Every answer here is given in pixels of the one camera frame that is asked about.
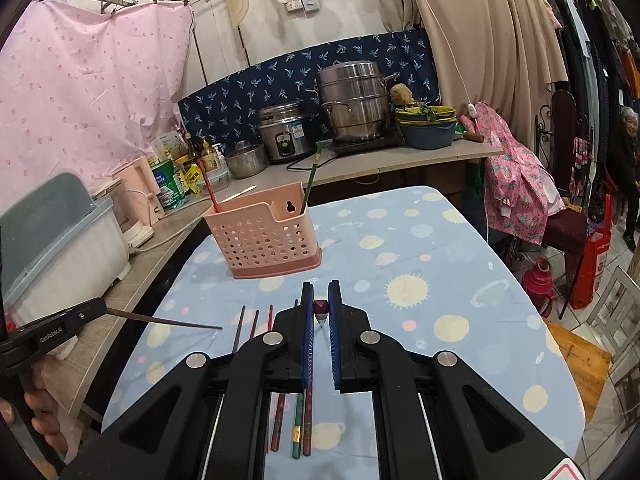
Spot blue planet-print tablecloth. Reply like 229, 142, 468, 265
102, 185, 587, 480

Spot dark brown chopstick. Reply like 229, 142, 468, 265
230, 304, 246, 356

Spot stainless steel steamer pot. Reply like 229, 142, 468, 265
315, 60, 402, 144

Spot blue plastic basin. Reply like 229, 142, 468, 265
398, 119, 458, 151

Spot clear plastic food container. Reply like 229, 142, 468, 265
200, 169, 231, 194

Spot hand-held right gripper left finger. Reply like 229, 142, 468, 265
60, 281, 317, 480

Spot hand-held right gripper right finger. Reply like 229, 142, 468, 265
327, 279, 587, 480

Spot brown wooden handle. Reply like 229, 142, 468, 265
459, 114, 484, 144

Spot black power cord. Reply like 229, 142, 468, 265
287, 152, 342, 172

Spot small pot with glass lid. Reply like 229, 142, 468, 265
224, 140, 267, 180

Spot white carton box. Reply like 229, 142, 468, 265
152, 129, 184, 161

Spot pink dotted curtain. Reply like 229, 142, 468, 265
0, 0, 195, 202

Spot dark wooden chair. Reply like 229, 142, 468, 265
534, 89, 602, 262

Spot green chopstick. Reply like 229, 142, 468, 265
299, 141, 324, 214
291, 298, 305, 461

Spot black induction cooker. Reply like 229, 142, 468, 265
332, 132, 407, 156

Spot row of hanging clothes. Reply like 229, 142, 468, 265
549, 0, 640, 197

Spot white cord with switch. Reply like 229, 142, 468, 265
409, 0, 482, 117

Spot orange wooden stool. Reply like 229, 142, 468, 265
542, 317, 614, 387

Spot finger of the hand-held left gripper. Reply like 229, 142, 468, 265
60, 298, 107, 334

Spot red shopping bag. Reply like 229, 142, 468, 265
569, 194, 614, 311

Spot yellow snack packet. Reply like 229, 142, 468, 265
182, 162, 204, 196

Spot white chopstick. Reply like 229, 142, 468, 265
218, 185, 259, 205

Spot white chair frame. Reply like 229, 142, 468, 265
584, 264, 640, 412

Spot green tin can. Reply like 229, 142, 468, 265
152, 159, 181, 211

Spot person's left hand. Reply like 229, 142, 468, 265
0, 389, 69, 457

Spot white blender jar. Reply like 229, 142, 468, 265
89, 177, 154, 251

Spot red thermos jug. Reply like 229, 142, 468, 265
522, 257, 557, 319

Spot grey-lidded dish container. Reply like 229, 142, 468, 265
0, 172, 132, 322

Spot pink perforated utensil basket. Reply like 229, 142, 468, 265
202, 181, 324, 279

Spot beige curtain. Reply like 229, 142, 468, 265
367, 0, 569, 117

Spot pink pineapple-print garment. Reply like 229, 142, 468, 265
472, 102, 567, 247

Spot navy floral cloth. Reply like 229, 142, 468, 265
177, 29, 442, 155

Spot pink electric kettle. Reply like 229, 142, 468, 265
112, 154, 166, 234

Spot silver rice cooker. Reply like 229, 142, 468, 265
257, 101, 306, 164

